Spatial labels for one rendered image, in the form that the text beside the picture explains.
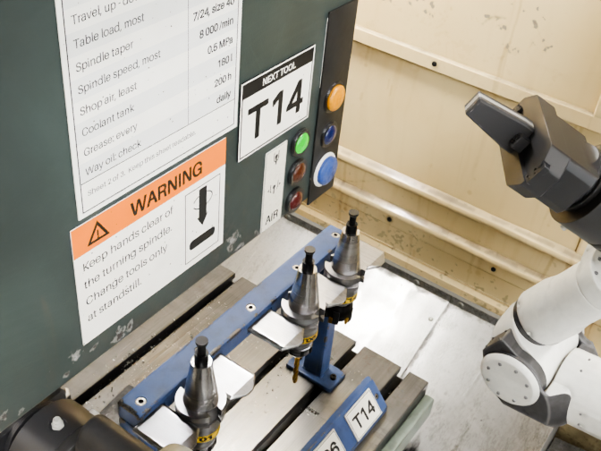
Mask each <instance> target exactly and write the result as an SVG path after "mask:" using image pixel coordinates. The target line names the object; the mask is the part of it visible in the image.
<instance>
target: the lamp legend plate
mask: <svg viewBox="0 0 601 451"><path fill-rule="evenodd" d="M286 151H287V140H286V141H284V142H283V143H281V144H280V145H278V146H277V147H275V148H274V149H272V150H270V151H269V152H267V153H266V158H265V171H264V184H263V197H262V209H261V222H260V233H261V234H262V233H263V232H264V231H266V230H267V229H268V228H269V227H270V226H271V225H273V224H274V223H275V222H277V221H278V220H279V219H281V211H282V201H283V191H284V172H285V162H286Z"/></svg>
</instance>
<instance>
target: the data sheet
mask: <svg viewBox="0 0 601 451"><path fill-rule="evenodd" d="M241 8H242V0H55V13H56V21H57V29H58V38H59V47H60V55H61V64H62V72H63V88H64V96H65V105H66V114H67V122H68V131H69V139H70V147H71V156H72V171H73V181H74V189H75V198H76V206H77V214H78V220H79V221H80V220H82V219H83V218H84V217H87V216H88V215H90V214H92V213H93V212H95V211H97V210H98V209H100V208H102V207H104V206H105V205H106V204H108V203H110V202H111V201H113V200H115V199H117V198H119V197H120V196H122V195H124V194H125V193H126V192H128V191H130V190H132V189H133V188H135V187H137V186H138V185H140V184H142V183H144V182H146V181H147V180H148V179H150V178H151V177H153V176H155V175H156V174H159V173H160V172H162V171H164V170H165V169H166V168H168V167H169V166H172V165H173V164H175V163H177V162H178V161H180V160H182V159H183V158H185V157H187V156H188V155H190V154H191V153H193V152H195V151H196V150H198V149H200V148H202V147H204V146H205V145H207V144H208V143H209V142H211V141H213V140H215V139H217V138H218V137H220V136H222V135H223V134H225V133H227V132H229V131H230V130H231V129H233V128H235V127H236V126H237V111H238V90H239V70H240V49H241Z"/></svg>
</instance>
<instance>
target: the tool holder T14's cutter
mask: <svg viewBox="0 0 601 451"><path fill-rule="evenodd" d="M352 312H353V302H352V303H350V304H348V305H347V306H343V307H340V306H334V307H331V308H326V310H325V317H328V318H329V320H328V323H331V324H335V325H338V323H339V322H340V321H344V324H345V325H346V324H347V323H348V322H350V321H351V317H352Z"/></svg>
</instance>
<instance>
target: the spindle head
mask: <svg viewBox="0 0 601 451"><path fill-rule="evenodd" d="M350 1H351V0H242V8H241V49H240V70H239V90H238V111H237V126H236V127H235V128H233V129H231V130H230V131H229V132H227V133H225V134H223V135H222V136H220V137H218V138H217V139H215V140H213V141H211V142H209V143H208V144H207V145H205V146H204V147H202V148H200V149H198V150H196V151H195V152H193V153H191V154H190V155H188V156H187V157H185V158H183V159H182V160H180V161H178V162H177V163H175V164H173V165H172V166H169V167H168V168H166V169H165V170H164V171H162V172H160V173H159V174H156V175H155V176H153V177H151V178H150V179H148V180H147V181H146V182H144V183H142V184H140V185H138V186H137V187H135V188H133V189H132V190H130V191H128V192H126V193H125V194H124V195H122V196H120V197H119V198H117V199H115V200H113V201H111V202H110V203H108V204H106V205H105V206H104V207H102V208H100V209H98V210H97V211H95V212H93V213H92V214H90V215H88V216H87V217H84V218H83V219H82V220H80V221H79V220H78V214H77V206H76V198H75V189H74V181H73V171H72V156H71V147H70V139H69V131H68V122H67V114H66V105H65V96H64V88H63V72H62V64H61V55H60V47H59V38H58V29H57V21H56V13H55V0H0V433H1V432H2V431H3V430H5V429H6V428H8V427H9V426H10V425H11V424H13V423H14V422H15V421H17V420H18V419H20V418H21V417H22V416H23V415H24V414H25V413H27V412H28V411H29V410H31V409H32V408H33V407H35V406H36V405H37V404H39V403H40V402H41V401H43V400H44V399H45V398H47V397H48V396H50V395H51V394H52V393H53V392H55V391H56V390H57V389H58V388H59V387H61V386H62V385H63V384H65V383H66V382H67V381H68V380H70V379H71V378H73V377H74V376H75V375H77V374H78V373H79V372H81V371H82V370H83V369H85V368H86V367H87V366H89V365H90V364H91V363H92V362H93V361H95V360H96V359H97V358H98V357H100V356H101V355H102V354H104V353H105V352H107V351H108V350H109V349H111V348H112V347H113V346H114V345H116V344H117V343H119V342H120V341H121V340H123V339H124V338H125V337H127V336H128V335H129V334H130V333H131V332H132V331H134V330H135V329H136V328H138V327H139V326H140V325H142V324H143V323H144V322H146V321H147V320H148V319H150V318H151V317H153V316H154V315H155V314H156V313H158V312H159V311H161V310H162V309H163V308H164V307H165V306H166V305H168V304H169V303H170V302H172V301H173V300H174V299H176V298H177V297H178V296H180V295H181V294H183V293H184V292H185V291H186V290H188V289H189V288H190V287H192V286H193V285H195V284H196V283H197V282H198V281H199V280H200V279H201V278H203V277H204V276H206V275H207V274H208V273H210V272H211V271H212V270H214V269H215V268H216V267H218V266H219V265H220V264H222V263H223V262H224V261H226V260H227V259H229V258H230V257H231V256H232V255H234V253H235V252H237V251H238V250H240V249H241V248H242V247H244V246H245V245H246V244H247V243H249V242H250V241H252V240H253V239H254V238H256V237H257V236H258V235H259V234H260V222H261V209H262V197H263V184H264V171H265V158H266V153H267V152H269V151H270V150H272V149H274V148H275V147H277V146H278V145H280V144H281V143H283V142H284V141H286V140H287V151H286V162H285V172H284V191H283V201H282V211H281V217H283V216H284V215H286V214H287V213H288V212H286V210H285V202H286V199H287V197H288V195H289V193H290V192H291V191H292V190H293V189H294V188H296V187H298V186H300V187H301V188H302V189H303V190H304V197H303V200H305V199H306V198H307V197H308V192H309V177H310V168H311V160H312V153H313V145H314V137H315V129H316V120H317V106H318V98H319V90H320V79H321V72H322V63H323V55H324V47H325V39H326V24H327V18H328V13H329V12H331V11H332V10H333V9H335V8H337V7H339V6H341V5H343V4H346V3H348V2H350ZM313 44H315V45H316V47H315V56H314V64H313V73H312V82H311V90H310V99H309V115H308V118H306V119H304V120H303V121H301V122H300V123H298V124H296V125H295V126H293V127H292V128H291V129H289V130H288V131H286V132H284V133H283V134H281V135H280V136H278V137H277V138H275V139H274V140H271V141H270V142H268V144H266V145H265V146H263V147H262V148H260V149H258V150H256V151H255V152H253V153H252V154H250V155H249V156H247V157H246V158H244V159H243V160H242V161H240V162H237V144H238V124H239V104H240V85H241V84H242V83H244V82H245V81H247V80H249V79H251V78H253V77H255V76H256V75H258V74H260V73H262V72H263V71H265V70H267V69H269V68H271V67H273V66H274V65H276V64H279V63H281V62H282V61H283V60H285V59H287V58H289V57H291V56H293V55H295V54H297V53H299V52H300V51H302V50H303V49H305V48H307V47H310V46H312V45H313ZM302 128H306V129H308V130H309V133H310V140H309V145H308V147H307V148H306V150H305V151H304V153H303V154H302V155H300V156H298V157H295V156H293V155H292V153H291V143H292V139H293V137H294V135H295V134H296V133H297V131H299V130H300V129H302ZM223 138H226V151H225V178H224V229H223V243H222V244H220V245H219V246H218V247H216V248H215V249H213V250H212V251H211V252H210V253H209V254H207V255H206V256H205V257H203V258H202V259H201V260H199V261H198V262H196V263H195V264H194V265H192V266H191V267H189V268H188V269H186V270H185V271H184V272H182V273H181V274H180V275H179V276H178V277H176V278H175V279H174V280H172V281H171V282H169V283H168V284H167V285H165V286H164V287H162V288H161V289H160V290H158V291H157V292H156V293H154V294H153V295H151V296H150V297H149V298H147V300H145V301H144V302H142V303H141V304H140V305H138V306H137V307H136V308H134V309H133V310H132V311H130V312H129V313H127V314H126V315H124V316H123V317H122V318H120V319H119V320H117V321H116V322H115V323H114V324H113V325H112V326H110V327H109V328H107V329H106V330H104V331H103V332H102V333H100V334H99V335H98V336H96V337H95V338H93V339H92V340H91V341H89V342H88V343H87V344H85V345H83V343H82V336H81V328H80V314H79V305H78V298H77V290H76V282H75V275H74V266H73V259H72V244H71V237H70V231H71V230H72V229H74V228H76V227H77V226H80V225H81V224H83V223H85V222H86V221H88V220H90V219H91V218H93V217H94V216H96V215H97V214H99V213H101V212H102V211H104V210H106V209H107V208H110V207H111V206H113V205H114V204H115V203H117V202H119V201H120V200H123V199H124V198H126V197H128V196H129V195H131V194H132V193H134V192H135V191H137V190H139V189H140V188H142V187H144V186H145V185H147V184H149V183H151V182H153V181H154V180H156V179H157V178H158V177H160V176H162V175H163V174H166V173H167V172H169V171H170V170H172V169H174V168H175V167H177V166H178V165H180V164H182V163H183V162H185V161H187V160H188V159H190V158H192V157H194V156H196V155H197V154H199V153H200V152H201V151H203V150H204V149H207V148H208V147H210V146H212V145H213V144H215V143H217V142H218V141H220V140H221V139H223ZM299 158H304V159H305V160H306V161H307V171H306V174H305V175H304V177H303V179H302V180H301V181H300V183H298V184H297V185H295V186H291V185H290V184H289V183H288V173H289V170H290V168H291V166H292V164H293V163H294V162H295V161H296V160H297V159H299Z"/></svg>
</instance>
